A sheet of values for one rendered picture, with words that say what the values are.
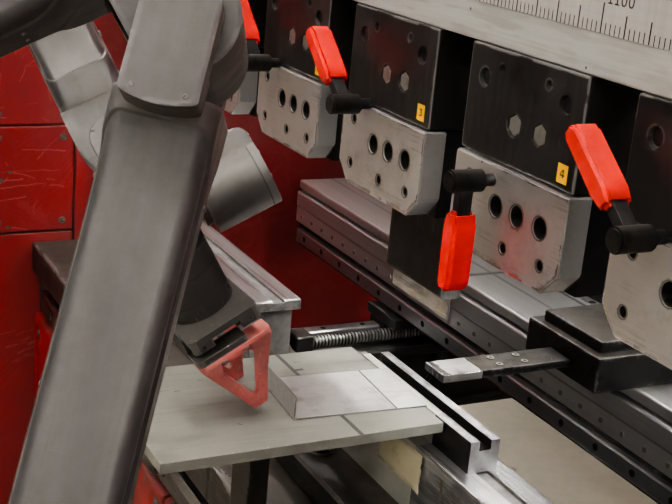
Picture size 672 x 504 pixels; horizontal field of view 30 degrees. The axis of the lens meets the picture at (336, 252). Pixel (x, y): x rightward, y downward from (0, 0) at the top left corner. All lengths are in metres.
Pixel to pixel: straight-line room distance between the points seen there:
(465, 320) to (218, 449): 0.57
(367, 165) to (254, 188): 0.18
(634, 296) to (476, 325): 0.68
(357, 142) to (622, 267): 0.38
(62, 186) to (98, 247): 1.30
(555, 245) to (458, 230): 0.09
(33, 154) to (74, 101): 0.88
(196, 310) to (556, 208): 0.31
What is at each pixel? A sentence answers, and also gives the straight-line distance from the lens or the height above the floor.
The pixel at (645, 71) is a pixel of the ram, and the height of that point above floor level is 1.35.
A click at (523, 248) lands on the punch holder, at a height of 1.20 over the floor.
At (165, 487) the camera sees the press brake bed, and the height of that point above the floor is 0.77.
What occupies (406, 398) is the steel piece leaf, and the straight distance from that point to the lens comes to 1.15.
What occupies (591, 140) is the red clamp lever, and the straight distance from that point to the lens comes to 0.83.
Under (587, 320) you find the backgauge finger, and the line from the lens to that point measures 1.32.
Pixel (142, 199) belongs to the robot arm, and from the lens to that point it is 0.62.
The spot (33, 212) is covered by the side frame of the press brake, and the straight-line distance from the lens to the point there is 1.92.
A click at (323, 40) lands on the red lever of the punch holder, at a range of 1.16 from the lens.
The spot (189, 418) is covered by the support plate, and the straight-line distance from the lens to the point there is 1.09.
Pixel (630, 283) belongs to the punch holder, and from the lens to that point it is 0.85.
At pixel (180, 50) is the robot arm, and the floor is 1.38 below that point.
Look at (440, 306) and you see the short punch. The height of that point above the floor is 1.09.
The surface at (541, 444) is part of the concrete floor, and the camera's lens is 3.46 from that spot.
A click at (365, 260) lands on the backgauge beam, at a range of 1.75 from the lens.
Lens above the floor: 1.47
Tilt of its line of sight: 18 degrees down
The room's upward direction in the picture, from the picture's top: 5 degrees clockwise
